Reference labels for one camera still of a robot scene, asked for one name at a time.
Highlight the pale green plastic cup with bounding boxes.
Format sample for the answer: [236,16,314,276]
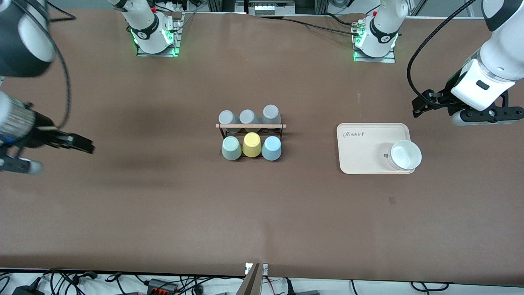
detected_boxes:
[222,136,243,161]

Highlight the light blue plastic cup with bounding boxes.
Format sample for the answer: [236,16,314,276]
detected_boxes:
[261,136,282,161]

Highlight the white ceramic bowl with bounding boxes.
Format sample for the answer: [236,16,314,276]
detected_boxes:
[387,140,422,171]

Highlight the beige plastic Rabbit tray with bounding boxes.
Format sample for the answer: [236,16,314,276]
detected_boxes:
[337,123,416,175]

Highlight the grey plastic cup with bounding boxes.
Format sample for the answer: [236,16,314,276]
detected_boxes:
[239,109,261,132]
[219,110,240,134]
[262,104,282,126]

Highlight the black power adapter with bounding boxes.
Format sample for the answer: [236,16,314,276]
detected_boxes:
[12,285,44,295]

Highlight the black adapter red connectors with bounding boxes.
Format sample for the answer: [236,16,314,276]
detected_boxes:
[147,279,177,295]

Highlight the yellow plastic cup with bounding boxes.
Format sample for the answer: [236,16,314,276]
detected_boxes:
[242,132,262,158]

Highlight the white power strip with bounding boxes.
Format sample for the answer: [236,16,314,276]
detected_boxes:
[248,0,296,16]

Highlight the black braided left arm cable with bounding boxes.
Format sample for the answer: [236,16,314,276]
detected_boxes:
[407,0,478,99]

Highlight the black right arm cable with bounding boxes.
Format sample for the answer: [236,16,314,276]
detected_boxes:
[41,0,77,129]

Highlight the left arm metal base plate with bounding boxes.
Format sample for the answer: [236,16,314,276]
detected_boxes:
[353,18,397,64]

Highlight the thick black table cable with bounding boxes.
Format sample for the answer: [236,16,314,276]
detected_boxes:
[256,16,361,35]

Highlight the tangled black cable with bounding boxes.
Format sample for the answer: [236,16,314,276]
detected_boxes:
[43,268,99,295]

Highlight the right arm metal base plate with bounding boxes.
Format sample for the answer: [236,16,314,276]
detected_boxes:
[136,12,183,57]

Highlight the looped black cable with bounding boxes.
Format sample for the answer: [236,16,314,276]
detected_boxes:
[411,281,452,293]

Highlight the aluminium profile post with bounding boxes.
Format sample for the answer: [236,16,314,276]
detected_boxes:
[237,263,263,295]

